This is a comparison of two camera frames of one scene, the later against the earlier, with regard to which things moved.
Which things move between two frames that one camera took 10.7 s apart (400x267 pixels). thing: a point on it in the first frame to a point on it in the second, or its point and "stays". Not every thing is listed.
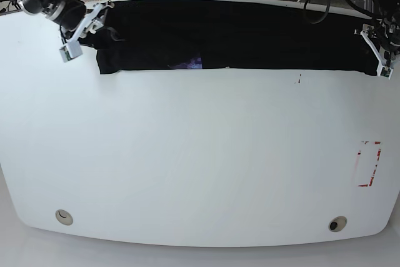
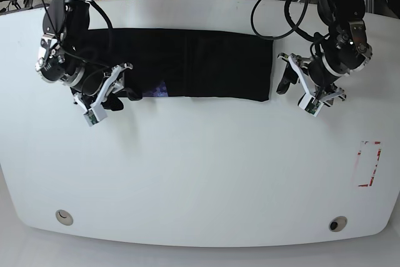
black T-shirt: (243, 34) to (225, 64)
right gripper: (389, 30) to (348, 51)
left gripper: (65, 12) to (53, 65)
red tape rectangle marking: (374, 171) stays
